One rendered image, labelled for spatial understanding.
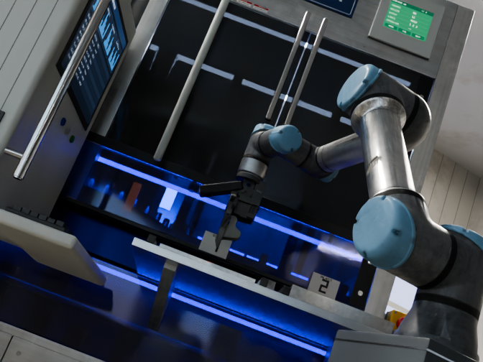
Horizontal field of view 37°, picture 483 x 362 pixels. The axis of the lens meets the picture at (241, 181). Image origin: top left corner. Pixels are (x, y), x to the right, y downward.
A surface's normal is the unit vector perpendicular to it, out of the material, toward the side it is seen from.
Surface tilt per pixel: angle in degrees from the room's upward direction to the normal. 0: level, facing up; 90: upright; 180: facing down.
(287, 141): 91
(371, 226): 96
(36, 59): 90
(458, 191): 90
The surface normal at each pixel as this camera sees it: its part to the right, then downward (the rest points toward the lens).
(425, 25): 0.11, -0.29
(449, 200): 0.46, -0.13
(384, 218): -0.82, -0.35
